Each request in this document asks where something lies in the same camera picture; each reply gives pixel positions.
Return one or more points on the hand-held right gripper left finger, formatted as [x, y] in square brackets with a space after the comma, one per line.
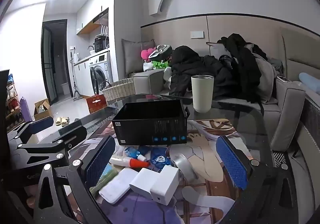
[100, 161]

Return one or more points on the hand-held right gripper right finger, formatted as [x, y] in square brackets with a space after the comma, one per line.
[231, 164]

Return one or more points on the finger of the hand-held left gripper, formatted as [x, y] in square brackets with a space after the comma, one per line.
[41, 125]
[72, 132]

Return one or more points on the green packet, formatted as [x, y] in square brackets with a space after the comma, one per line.
[102, 179]

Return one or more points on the glue bottle with orange cap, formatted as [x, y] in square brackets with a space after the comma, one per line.
[125, 162]

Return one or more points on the white power bank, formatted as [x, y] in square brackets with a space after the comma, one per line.
[117, 187]

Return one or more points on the blue correction tape dispenser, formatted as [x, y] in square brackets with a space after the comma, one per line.
[160, 157]
[133, 152]

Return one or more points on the white rectangular adapter block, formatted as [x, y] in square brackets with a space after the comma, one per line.
[142, 180]

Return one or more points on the black cardboard box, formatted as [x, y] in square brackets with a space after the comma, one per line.
[150, 126]

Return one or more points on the white charger plug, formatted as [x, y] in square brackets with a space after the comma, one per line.
[165, 184]

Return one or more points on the beige slipper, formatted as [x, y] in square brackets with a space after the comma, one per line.
[59, 122]
[66, 121]

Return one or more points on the purple rolled mat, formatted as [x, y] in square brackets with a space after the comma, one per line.
[26, 110]

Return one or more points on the wooden shoe rack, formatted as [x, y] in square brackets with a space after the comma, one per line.
[12, 104]

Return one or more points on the red paper bag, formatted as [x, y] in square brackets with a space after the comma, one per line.
[96, 105]

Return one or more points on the white trash bin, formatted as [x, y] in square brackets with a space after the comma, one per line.
[64, 88]

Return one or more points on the mop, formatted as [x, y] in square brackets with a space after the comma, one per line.
[75, 83]

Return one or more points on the black white striped rug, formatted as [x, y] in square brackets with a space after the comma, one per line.
[280, 159]

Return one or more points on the wicker laundry basket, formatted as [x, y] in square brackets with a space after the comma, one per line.
[117, 91]

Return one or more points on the dark glass door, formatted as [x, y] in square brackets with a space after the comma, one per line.
[53, 63]

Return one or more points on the white washing machine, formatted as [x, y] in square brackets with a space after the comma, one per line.
[100, 73]

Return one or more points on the white kettle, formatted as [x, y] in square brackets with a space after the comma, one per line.
[76, 57]

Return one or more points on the white tumbler cup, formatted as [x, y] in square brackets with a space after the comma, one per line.
[202, 94]

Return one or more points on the grey sofa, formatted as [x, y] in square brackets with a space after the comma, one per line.
[287, 104]

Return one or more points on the grey chair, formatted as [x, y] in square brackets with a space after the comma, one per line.
[311, 139]

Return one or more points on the grey garment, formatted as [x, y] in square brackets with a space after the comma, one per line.
[266, 76]

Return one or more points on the large grey cushion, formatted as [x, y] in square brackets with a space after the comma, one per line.
[132, 56]

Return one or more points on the white phone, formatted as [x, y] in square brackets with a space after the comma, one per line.
[282, 78]

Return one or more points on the white cloth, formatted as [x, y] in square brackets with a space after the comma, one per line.
[148, 66]

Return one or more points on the black puffer jacket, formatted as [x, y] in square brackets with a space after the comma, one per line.
[187, 68]

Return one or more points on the white router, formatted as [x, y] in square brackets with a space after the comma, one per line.
[104, 32]

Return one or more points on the pink plush toy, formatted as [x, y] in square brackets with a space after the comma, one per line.
[146, 53]

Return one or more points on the green cloth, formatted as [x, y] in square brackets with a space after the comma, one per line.
[161, 64]

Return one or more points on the blue pillow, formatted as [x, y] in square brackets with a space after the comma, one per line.
[310, 80]

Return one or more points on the small grey cushion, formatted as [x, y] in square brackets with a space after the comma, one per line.
[215, 48]

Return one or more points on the range hood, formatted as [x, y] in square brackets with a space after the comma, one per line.
[101, 16]

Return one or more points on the black and white round cushion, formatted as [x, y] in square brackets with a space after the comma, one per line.
[161, 51]

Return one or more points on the beige bed headboard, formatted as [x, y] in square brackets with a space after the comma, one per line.
[302, 53]

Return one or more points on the white wall cabinets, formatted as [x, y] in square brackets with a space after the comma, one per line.
[92, 6]

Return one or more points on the white wall switch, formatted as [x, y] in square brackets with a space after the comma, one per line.
[197, 34]

